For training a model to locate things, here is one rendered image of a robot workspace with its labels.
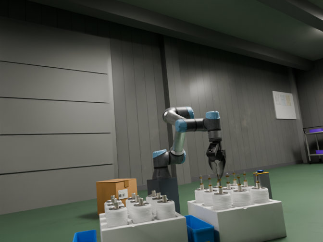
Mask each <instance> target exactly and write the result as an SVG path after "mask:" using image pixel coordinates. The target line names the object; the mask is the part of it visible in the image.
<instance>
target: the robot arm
mask: <svg viewBox="0 0 323 242"><path fill-rule="evenodd" d="M162 118H163V120H164V121H165V122H166V123H168V124H172V125H173V126H175V134H174V142H173V146H172V147H171V148H170V151H167V150H166V149H165V150H160V151H156V152H153V166H154V172H153V176H152V179H153V180H163V179H169V178H171V175H170V173H169V170H168V165H174V164H182V163H184V161H185V159H186V153H185V151H184V149H183V146H184V141H185V136H186V132H198V131H202V132H206V131H208V134H207V136H208V138H209V142H211V143H210V145H209V147H208V150H207V152H206V155H207V157H208V158H209V160H208V162H209V166H210V168H211V169H212V172H213V173H214V175H215V176H216V178H218V173H217V168H216V167H217V164H216V163H215V160H219V161H220V162H219V163H218V166H219V168H220V169H219V172H220V174H219V176H220V179H221V178H222V176H223V174H224V167H225V164H226V154H225V150H222V144H221V141H222V131H221V124H220V116H219V112H217V111H210V112H207V113H206V118H203V119H195V118H194V112H193V109H192V108H191V107H171V108H168V109H166V110H165V111H164V112H163V114H162Z"/></svg>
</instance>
